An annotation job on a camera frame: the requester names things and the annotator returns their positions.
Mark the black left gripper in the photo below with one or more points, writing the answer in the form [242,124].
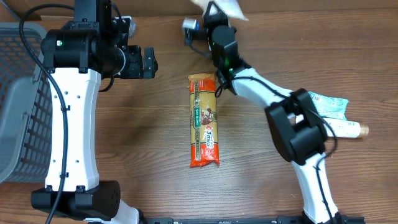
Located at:
[137,71]

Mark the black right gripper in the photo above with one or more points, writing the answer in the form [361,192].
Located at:
[212,22]

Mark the clear pouch of brown powder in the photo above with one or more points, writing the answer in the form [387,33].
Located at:
[230,7]

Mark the orange spaghetti packet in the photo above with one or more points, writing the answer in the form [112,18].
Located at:
[203,120]

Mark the teal wet wipes packet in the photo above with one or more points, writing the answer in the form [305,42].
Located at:
[329,107]

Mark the white Pantene shampoo tube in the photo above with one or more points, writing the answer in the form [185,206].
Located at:
[347,129]

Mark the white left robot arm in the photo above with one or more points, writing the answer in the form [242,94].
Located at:
[91,47]

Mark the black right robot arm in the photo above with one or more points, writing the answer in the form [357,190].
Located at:
[298,131]

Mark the grey plastic basket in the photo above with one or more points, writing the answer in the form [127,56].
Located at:
[26,112]

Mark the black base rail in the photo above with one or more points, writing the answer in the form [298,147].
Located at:
[278,220]

